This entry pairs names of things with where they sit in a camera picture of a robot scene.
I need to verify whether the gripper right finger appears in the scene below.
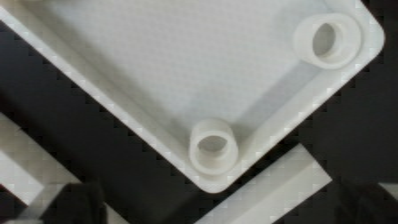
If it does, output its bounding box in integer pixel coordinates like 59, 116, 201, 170
377, 182, 398, 200

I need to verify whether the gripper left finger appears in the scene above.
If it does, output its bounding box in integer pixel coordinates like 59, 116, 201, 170
0, 113, 78, 224

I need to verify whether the white desk top tray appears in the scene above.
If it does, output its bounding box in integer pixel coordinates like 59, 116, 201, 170
0, 0, 386, 193

